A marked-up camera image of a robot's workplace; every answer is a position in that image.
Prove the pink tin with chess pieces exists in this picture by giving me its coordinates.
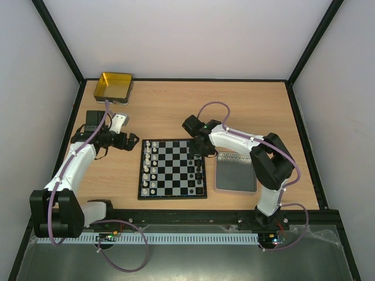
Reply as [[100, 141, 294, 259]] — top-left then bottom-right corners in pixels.
[[215, 152, 257, 193]]

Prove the black and silver chessboard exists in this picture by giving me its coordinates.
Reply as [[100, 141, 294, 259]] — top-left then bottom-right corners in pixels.
[[138, 139, 207, 200]]

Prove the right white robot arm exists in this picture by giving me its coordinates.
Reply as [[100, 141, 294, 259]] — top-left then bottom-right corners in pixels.
[[182, 115, 297, 229]]

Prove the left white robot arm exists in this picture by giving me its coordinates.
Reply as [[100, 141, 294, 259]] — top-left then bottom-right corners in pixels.
[[29, 110, 139, 243]]

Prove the yellow square tin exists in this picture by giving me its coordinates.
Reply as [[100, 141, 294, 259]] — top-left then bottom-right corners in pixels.
[[93, 72, 134, 105]]

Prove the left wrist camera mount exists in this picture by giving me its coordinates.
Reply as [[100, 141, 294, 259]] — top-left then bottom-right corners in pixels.
[[109, 113, 129, 134]]

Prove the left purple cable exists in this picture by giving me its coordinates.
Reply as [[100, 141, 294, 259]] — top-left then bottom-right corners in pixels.
[[48, 99, 150, 273]]

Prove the purple cable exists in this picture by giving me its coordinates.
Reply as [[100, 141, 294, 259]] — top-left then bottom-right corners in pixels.
[[196, 101, 309, 253], [48, 99, 150, 273]]

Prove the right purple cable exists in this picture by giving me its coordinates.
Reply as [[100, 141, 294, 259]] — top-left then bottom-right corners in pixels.
[[196, 101, 309, 253]]

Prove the grey slotted cable duct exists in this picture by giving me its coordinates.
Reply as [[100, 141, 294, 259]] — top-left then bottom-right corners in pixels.
[[37, 232, 260, 245]]

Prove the black aluminium frame rail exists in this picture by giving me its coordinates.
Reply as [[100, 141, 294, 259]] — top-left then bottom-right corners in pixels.
[[29, 207, 340, 231]]

